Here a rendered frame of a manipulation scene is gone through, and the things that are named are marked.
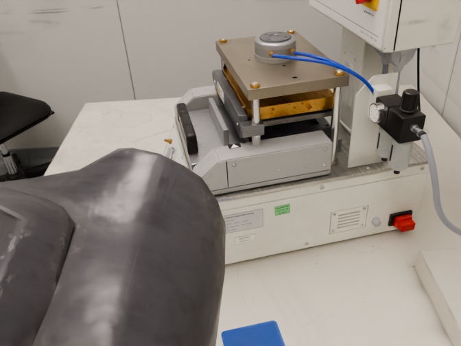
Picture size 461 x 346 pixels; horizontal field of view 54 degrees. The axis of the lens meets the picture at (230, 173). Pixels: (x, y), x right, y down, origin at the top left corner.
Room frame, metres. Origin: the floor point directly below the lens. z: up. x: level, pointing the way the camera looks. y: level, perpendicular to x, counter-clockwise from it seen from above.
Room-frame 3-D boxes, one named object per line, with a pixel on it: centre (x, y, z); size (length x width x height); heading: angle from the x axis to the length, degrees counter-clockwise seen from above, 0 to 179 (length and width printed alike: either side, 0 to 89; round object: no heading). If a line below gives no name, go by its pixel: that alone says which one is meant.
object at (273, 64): (0.83, -0.13, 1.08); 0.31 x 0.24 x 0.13; 11
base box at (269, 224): (0.82, -0.10, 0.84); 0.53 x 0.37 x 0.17; 101
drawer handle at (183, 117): (0.80, 0.08, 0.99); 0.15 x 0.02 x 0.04; 11
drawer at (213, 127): (0.83, -0.05, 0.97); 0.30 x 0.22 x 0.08; 101
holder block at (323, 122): (0.84, -0.10, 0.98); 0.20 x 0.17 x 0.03; 11
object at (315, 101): (0.83, -0.10, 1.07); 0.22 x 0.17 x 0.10; 11
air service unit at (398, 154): (0.65, -0.27, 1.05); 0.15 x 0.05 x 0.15; 11
